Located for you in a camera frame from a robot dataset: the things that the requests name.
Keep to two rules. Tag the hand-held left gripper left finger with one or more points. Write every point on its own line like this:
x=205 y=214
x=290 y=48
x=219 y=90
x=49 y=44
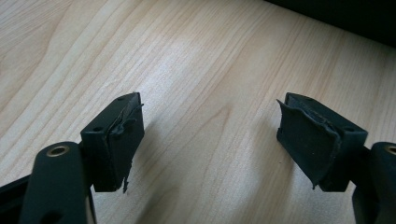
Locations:
x=115 y=155

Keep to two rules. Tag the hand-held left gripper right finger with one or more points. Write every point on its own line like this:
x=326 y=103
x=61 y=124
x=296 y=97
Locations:
x=314 y=146

